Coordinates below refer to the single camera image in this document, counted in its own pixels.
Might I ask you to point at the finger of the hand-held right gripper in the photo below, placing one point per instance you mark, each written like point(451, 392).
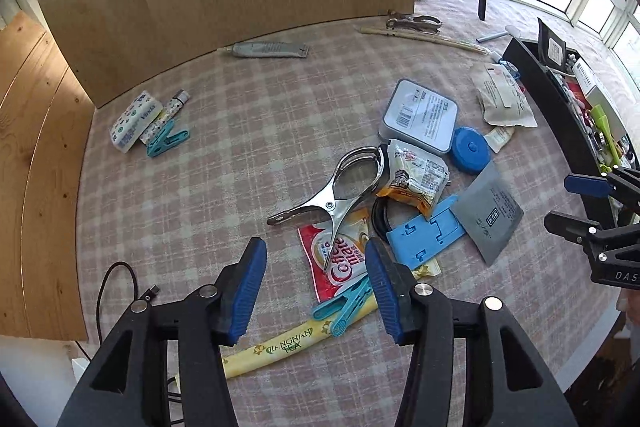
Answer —
point(585, 184)
point(570, 227)

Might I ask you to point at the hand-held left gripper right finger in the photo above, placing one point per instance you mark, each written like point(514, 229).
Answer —
point(382, 287)

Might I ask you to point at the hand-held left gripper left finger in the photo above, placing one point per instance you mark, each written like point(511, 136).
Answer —
point(250, 287)

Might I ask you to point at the teal plastic clothespin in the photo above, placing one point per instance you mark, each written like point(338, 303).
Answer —
point(340, 307)
point(167, 139)

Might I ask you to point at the red white creamer sachet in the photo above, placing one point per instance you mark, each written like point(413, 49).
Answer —
point(332, 272)

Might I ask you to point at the blue phone stand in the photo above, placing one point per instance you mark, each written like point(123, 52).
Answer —
point(425, 242)

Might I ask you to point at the yellow straw packet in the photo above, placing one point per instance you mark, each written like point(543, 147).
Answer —
point(280, 347)

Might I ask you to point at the grey sachet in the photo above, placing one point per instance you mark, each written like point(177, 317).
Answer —
point(487, 217)

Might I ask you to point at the black storage box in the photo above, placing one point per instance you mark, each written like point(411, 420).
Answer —
point(550, 107)

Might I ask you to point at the small white tube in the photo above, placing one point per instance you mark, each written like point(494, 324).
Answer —
point(500, 138)

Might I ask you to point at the large silver metal clamp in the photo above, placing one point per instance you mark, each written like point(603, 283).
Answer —
point(320, 207)

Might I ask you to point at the orange white snack packet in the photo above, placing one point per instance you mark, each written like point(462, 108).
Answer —
point(415, 177)

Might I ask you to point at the white paper packet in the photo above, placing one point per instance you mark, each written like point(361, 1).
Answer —
point(505, 99)

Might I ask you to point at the blue tape measure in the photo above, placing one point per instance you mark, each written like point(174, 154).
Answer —
point(470, 149)

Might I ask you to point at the white tin box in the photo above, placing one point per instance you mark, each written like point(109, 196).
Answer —
point(420, 114)

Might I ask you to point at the patterned cream tube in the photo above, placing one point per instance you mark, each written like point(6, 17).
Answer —
point(170, 112)

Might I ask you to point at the lime green plastic item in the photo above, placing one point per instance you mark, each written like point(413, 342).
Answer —
point(605, 122)

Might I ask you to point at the white cardboard box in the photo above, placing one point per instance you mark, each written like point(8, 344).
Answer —
point(597, 92)

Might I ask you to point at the small blue clear bottle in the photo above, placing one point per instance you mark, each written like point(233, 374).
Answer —
point(510, 69)

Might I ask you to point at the black packet white label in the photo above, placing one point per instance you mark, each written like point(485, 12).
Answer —
point(554, 49)

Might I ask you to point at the small white hand mirror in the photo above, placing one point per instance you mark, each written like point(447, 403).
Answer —
point(492, 37)

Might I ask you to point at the white charger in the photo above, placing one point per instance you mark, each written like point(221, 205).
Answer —
point(80, 368)

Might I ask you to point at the patterned tissue pack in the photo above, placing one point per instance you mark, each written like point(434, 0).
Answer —
point(135, 119)

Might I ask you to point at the wooden chopstick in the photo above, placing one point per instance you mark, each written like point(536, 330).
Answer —
point(430, 38)

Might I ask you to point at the metal pliers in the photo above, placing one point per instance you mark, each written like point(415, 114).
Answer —
point(415, 23)

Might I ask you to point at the pine plank board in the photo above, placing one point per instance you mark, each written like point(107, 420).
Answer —
point(40, 182)

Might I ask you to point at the grey utility knife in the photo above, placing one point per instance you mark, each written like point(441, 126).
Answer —
point(270, 50)

